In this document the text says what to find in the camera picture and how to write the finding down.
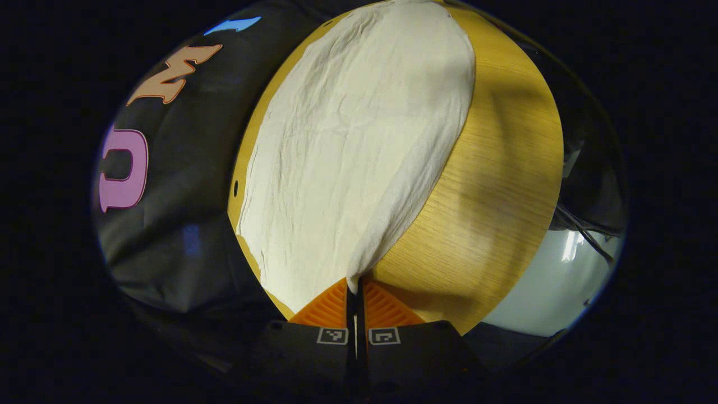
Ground white jeans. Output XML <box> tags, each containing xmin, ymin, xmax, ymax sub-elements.
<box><xmin>236</xmin><ymin>0</ymin><xmax>477</xmax><ymax>315</ymax></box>

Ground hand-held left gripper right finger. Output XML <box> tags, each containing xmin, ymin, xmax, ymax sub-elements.
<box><xmin>359</xmin><ymin>279</ymin><xmax>489</xmax><ymax>397</ymax></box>

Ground black backdrop cloth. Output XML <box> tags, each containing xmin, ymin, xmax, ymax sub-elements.
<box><xmin>91</xmin><ymin>0</ymin><xmax>348</xmax><ymax>337</ymax></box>

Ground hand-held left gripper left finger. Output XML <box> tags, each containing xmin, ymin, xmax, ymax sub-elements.
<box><xmin>247</xmin><ymin>278</ymin><xmax>357</xmax><ymax>394</ymax></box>

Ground black cable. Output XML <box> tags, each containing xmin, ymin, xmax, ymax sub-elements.
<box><xmin>554</xmin><ymin>203</ymin><xmax>619</xmax><ymax>265</ymax></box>

